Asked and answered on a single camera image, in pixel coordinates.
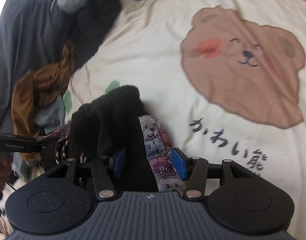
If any black knit jacket patterned lining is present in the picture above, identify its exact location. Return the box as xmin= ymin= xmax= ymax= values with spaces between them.
xmin=38 ymin=85 xmax=191 ymax=193

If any person's left hand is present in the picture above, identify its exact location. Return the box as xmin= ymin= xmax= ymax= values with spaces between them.
xmin=0 ymin=155 xmax=13 ymax=191

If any white fluffy spotted fabric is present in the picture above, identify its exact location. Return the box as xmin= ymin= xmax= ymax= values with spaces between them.
xmin=0 ymin=160 xmax=45 ymax=239

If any light blue denim garment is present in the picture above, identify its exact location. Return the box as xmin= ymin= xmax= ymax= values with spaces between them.
xmin=34 ymin=95 xmax=65 ymax=134

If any brown crumpled garment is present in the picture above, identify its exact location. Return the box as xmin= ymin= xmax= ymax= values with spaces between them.
xmin=10 ymin=39 xmax=77 ymax=162

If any cream bear print bedsheet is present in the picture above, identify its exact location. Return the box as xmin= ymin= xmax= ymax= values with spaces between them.
xmin=65 ymin=0 xmax=306 ymax=239

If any dark grey blanket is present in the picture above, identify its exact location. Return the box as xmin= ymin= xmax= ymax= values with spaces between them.
xmin=0 ymin=0 xmax=75 ymax=134

